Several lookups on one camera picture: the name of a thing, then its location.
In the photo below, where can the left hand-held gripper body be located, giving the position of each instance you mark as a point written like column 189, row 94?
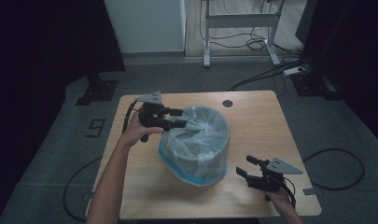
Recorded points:
column 151, row 115

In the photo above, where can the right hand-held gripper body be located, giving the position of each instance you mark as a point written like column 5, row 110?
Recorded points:
column 283, row 166

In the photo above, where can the white trash bag blue band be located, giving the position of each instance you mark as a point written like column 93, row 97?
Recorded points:
column 196, row 140

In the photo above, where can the person's left hand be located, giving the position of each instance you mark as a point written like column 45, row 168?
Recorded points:
column 133, row 130

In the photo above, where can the person's right hand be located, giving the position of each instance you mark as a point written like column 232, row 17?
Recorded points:
column 281, row 200

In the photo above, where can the round black table grommet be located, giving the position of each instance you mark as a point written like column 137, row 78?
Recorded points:
column 227, row 103

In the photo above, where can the black stand base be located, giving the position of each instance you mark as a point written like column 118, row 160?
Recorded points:
column 99, row 90
column 311, row 87

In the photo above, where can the white cabinet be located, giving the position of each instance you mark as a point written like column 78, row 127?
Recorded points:
column 146, row 25

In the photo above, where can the white power strip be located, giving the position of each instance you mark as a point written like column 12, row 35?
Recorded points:
column 293, row 71

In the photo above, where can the dark curtain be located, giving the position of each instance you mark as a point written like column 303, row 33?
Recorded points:
column 37, row 62
column 348, row 46

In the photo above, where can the white metal desk frame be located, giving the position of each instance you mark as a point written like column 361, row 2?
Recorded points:
column 239, row 20

